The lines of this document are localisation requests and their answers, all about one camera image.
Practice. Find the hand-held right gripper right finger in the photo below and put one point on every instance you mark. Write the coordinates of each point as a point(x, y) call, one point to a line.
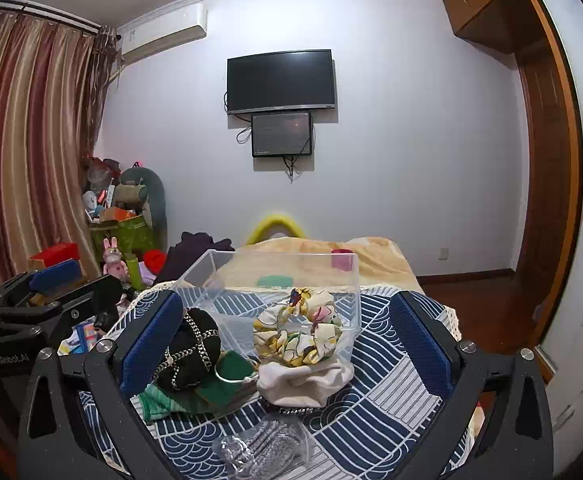
point(421, 345)

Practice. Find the clear plastic box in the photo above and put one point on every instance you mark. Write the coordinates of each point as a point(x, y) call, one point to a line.
point(206, 280)

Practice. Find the wooden overhead cabinet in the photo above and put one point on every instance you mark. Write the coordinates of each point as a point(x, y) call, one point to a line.
point(481, 5)

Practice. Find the grey plush toy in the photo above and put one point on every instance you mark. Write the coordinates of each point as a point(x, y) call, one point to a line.
point(154, 195)

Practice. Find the colourful booklet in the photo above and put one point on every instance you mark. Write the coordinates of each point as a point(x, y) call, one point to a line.
point(84, 337)

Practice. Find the green bottle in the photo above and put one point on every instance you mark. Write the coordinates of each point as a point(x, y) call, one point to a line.
point(131, 267)

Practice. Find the green shopping bag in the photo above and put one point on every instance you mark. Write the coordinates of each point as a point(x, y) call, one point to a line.
point(131, 235)

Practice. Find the green flat pad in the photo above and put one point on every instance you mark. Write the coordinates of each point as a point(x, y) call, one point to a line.
point(274, 281)

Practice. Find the dark purple clothes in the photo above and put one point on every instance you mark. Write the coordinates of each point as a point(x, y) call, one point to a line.
point(196, 250)

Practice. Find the floral yellow scrunchie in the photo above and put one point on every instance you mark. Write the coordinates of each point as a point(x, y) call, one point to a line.
point(316, 332)

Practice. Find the blue white patterned tablecloth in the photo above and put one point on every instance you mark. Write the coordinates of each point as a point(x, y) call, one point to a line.
point(376, 410)

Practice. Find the yellow blanket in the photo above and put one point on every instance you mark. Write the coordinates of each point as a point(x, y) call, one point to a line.
point(376, 260)

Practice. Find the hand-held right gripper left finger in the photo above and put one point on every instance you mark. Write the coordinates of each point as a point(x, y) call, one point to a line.
point(147, 345)

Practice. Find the pink bunny toy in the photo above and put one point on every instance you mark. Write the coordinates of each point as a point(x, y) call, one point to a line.
point(115, 262)

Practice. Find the dark green pouch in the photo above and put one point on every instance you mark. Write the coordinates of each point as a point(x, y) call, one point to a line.
point(234, 367)

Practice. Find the black wall television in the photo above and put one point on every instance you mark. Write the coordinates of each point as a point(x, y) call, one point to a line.
point(280, 80)

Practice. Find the beige cloth pouch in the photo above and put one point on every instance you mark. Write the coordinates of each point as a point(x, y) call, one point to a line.
point(301, 385)

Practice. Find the red box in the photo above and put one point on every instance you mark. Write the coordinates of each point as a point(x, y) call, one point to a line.
point(54, 255)

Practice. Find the small black wall monitor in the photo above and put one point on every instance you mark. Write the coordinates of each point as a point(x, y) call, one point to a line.
point(281, 134)

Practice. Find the light green striped cloth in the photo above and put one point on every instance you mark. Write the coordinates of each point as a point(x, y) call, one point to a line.
point(159, 405)

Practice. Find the red cup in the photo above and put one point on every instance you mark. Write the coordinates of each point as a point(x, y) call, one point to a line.
point(342, 258)

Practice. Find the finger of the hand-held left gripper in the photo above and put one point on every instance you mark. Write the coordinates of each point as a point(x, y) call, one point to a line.
point(84, 302)
point(54, 274)

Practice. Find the striped brown curtain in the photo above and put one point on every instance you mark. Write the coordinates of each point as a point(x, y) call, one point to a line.
point(31, 135)

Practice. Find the wall socket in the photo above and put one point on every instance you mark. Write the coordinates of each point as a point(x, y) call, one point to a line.
point(444, 253)

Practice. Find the red cloth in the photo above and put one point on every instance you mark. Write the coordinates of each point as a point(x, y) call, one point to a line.
point(155, 262)

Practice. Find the white air conditioner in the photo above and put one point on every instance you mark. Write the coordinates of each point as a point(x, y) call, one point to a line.
point(164, 32)

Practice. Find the wooden door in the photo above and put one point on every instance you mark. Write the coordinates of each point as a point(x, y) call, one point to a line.
point(546, 200)

